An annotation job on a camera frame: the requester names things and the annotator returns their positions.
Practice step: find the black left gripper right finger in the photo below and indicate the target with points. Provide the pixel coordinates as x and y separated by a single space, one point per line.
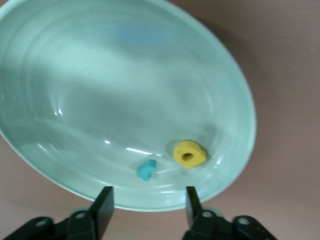
202 225

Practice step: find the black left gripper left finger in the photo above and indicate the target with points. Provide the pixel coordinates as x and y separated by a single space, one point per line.
100 220

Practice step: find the teal foam letter r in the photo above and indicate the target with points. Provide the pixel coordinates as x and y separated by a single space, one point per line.
146 171

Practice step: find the yellow foam letter b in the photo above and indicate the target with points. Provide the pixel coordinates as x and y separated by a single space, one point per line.
197 155

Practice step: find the green plate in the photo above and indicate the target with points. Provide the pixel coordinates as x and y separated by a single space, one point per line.
100 75

